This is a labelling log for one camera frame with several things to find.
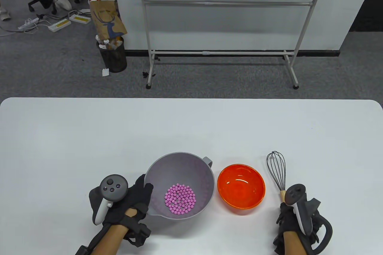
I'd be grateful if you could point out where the person's right forearm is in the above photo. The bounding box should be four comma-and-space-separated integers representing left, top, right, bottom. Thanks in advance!
282, 231, 306, 255

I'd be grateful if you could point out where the brown paper bag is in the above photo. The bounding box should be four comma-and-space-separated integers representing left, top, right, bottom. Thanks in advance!
89, 0, 128, 38

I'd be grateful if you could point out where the black whisk with wooden handle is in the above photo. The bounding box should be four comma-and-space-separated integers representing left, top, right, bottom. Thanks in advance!
266, 151, 287, 203

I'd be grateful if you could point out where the black right wrist band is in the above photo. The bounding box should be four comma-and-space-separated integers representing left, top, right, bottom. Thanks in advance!
273, 233, 285, 254

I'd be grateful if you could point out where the grey salad bowl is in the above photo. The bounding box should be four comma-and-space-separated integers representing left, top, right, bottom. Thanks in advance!
144, 152, 215, 220

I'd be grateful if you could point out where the grey left hand controller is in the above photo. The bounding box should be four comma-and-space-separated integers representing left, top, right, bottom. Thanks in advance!
89, 175, 129, 226

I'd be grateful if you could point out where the white power strip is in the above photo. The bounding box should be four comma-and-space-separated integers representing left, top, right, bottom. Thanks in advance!
18, 18, 39, 31

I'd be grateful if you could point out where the person's left hand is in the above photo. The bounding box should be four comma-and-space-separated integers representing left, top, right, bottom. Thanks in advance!
103, 173, 154, 228

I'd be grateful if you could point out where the black wrist band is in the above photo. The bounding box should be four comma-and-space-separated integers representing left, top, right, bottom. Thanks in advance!
124, 213, 153, 247
273, 233, 285, 254

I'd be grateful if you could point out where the orange plastic bowl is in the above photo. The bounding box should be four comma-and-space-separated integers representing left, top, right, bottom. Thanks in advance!
217, 164, 266, 216

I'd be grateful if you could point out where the black mesh waste bin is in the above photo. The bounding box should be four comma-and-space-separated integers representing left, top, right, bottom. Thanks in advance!
96, 36, 128, 73

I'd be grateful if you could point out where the pile of pink plastic beads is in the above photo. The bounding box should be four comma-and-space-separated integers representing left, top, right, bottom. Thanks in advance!
164, 183, 197, 215

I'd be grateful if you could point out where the yellow label power strip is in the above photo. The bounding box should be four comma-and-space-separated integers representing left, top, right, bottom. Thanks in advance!
69, 11, 92, 25
48, 19, 72, 33

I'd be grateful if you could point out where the person's left forearm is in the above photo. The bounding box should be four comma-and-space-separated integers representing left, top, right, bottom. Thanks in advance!
89, 208, 138, 255

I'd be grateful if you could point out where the black left wrist band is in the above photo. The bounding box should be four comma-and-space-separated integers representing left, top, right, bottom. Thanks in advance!
124, 213, 153, 247

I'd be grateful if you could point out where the person's right hand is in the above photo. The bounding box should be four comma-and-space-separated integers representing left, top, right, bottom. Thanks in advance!
275, 202, 320, 245

